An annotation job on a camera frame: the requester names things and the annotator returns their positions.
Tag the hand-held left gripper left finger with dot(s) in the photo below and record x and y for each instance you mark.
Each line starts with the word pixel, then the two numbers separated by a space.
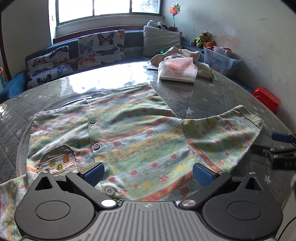
pixel 93 174

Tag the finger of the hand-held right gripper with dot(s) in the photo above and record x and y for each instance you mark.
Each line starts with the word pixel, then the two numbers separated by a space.
pixel 262 150
pixel 281 137

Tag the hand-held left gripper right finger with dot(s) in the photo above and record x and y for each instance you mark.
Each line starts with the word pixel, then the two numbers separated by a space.
pixel 203 175

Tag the striped patterned baby shirt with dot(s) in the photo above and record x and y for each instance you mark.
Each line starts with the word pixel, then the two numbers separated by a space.
pixel 138 139

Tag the red plastic stool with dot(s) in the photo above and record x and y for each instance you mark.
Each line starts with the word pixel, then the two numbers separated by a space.
pixel 266 97

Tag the clear plastic storage box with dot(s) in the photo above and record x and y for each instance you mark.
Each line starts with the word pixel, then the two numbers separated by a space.
pixel 222 63

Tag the small clear plastic container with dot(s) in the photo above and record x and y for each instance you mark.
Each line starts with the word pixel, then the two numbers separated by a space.
pixel 222 51

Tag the small butterfly print pillow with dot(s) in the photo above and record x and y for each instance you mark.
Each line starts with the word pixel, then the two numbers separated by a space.
pixel 48 77
pixel 50 59

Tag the pink tissue pack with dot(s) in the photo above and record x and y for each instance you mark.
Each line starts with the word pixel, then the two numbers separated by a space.
pixel 178 69

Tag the orange plush toy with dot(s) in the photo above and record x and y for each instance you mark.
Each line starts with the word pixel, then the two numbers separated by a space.
pixel 211 44

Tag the beige cloth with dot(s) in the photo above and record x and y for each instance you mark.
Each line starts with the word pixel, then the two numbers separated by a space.
pixel 185 52

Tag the large butterfly print pillow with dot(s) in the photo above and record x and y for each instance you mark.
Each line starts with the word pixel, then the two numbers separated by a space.
pixel 101 48

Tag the brown teddy bear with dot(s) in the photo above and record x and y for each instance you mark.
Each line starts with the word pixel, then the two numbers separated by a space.
pixel 202 38

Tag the green bowl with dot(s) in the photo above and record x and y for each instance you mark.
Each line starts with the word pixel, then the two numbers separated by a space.
pixel 164 51

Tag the pink plush toy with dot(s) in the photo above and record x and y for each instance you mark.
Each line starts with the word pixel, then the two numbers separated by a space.
pixel 180 36

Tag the blue sofa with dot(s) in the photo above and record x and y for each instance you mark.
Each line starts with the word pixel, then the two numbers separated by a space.
pixel 133 38

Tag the grey pillow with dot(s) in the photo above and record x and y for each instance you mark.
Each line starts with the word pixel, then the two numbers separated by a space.
pixel 159 39

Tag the black and white plush toy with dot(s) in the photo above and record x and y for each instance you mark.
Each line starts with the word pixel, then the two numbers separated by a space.
pixel 161 25

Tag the window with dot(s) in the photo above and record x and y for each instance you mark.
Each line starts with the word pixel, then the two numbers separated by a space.
pixel 104 9

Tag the colourful pinwheel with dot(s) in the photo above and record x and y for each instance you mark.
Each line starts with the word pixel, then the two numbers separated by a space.
pixel 174 9

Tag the dark wooden door frame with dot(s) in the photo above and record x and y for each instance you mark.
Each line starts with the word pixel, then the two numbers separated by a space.
pixel 4 60

